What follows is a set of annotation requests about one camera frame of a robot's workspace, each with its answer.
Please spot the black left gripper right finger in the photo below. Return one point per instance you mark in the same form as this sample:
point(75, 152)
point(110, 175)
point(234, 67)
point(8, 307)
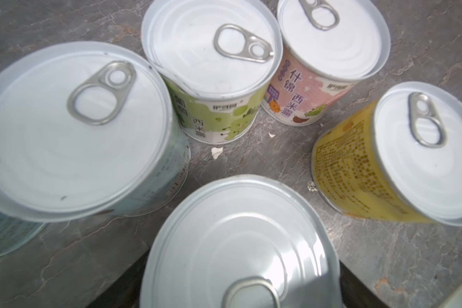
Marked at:
point(354, 293)

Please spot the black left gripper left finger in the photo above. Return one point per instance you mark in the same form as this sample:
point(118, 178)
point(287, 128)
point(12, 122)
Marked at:
point(126, 290)

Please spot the white lid can blue label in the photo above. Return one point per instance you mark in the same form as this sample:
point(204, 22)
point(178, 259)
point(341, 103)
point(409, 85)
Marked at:
point(87, 128)

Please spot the white lid can beige label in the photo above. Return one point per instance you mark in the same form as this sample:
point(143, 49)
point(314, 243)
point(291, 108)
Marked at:
point(329, 47)

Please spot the white lid can green label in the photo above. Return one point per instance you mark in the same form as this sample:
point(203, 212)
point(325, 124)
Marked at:
point(217, 59)

